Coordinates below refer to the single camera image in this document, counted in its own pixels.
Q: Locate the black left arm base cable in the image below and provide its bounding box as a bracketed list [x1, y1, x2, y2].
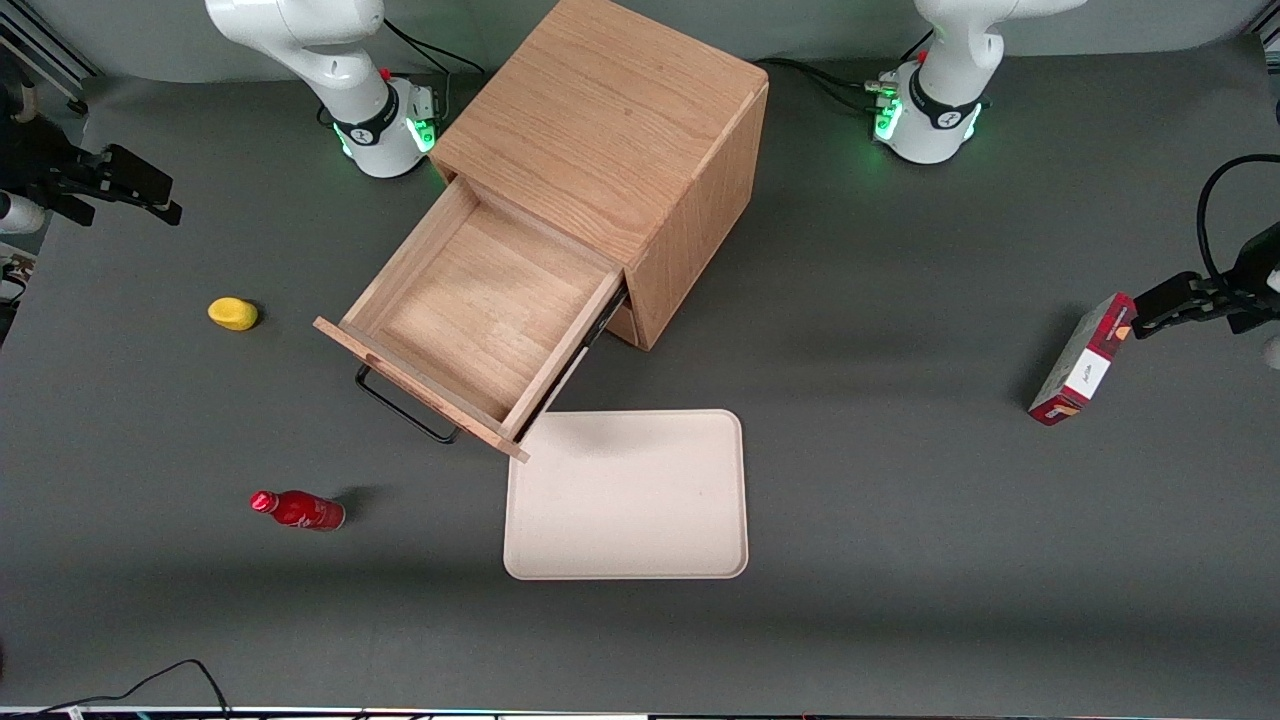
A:
[754, 57, 901, 117]

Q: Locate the aluminium frame rail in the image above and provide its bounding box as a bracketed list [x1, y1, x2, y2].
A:
[0, 10, 102, 117]

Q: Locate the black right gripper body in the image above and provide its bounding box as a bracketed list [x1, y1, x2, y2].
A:
[0, 85, 109, 227]

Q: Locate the oak wooden drawer cabinet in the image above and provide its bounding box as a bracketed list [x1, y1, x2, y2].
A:
[428, 0, 771, 352]

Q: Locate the black arm base cable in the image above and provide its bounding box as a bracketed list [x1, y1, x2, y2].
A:
[382, 17, 487, 77]
[754, 57, 901, 117]

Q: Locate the beige rectangular tray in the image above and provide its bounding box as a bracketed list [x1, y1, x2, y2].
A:
[503, 409, 750, 581]

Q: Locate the red and white carton box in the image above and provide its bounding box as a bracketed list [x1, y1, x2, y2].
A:
[1028, 292, 1139, 428]

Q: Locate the black thin table cable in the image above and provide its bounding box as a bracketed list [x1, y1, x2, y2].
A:
[0, 659, 233, 720]

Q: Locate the yellow lemon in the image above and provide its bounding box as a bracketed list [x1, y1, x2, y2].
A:
[207, 297, 260, 332]

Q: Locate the black right arm base cable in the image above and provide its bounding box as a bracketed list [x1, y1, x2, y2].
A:
[382, 17, 487, 77]

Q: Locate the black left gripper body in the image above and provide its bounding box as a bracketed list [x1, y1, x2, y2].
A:
[1215, 222, 1280, 336]

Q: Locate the black looped gripper cable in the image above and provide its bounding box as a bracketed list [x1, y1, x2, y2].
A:
[1196, 154, 1280, 289]

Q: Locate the red metal bottle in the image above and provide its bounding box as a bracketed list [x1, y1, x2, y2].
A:
[250, 489, 347, 533]

